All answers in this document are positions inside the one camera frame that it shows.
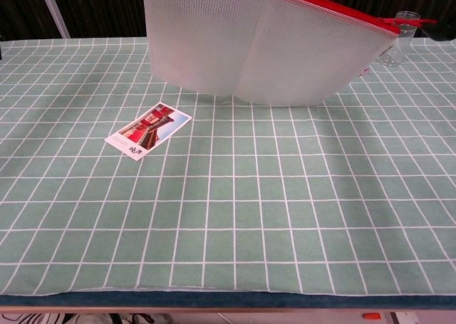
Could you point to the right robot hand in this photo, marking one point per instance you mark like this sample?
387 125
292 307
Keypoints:
443 28

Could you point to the white mesh zipper pouch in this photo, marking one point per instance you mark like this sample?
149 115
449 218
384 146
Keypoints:
231 35

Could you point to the clear plastic jar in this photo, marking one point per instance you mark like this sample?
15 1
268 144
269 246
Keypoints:
404 42

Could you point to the small orange object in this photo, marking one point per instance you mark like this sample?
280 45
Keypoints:
370 315

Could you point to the postcard with red building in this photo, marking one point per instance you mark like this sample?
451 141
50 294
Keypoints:
147 130

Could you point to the green checked tablecloth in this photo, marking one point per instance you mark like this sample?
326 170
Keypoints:
142 213

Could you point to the blue cloth under tablecloth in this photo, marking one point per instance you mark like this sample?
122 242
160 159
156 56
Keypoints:
213 299

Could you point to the slanted white frame post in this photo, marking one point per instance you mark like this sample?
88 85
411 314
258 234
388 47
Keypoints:
53 9

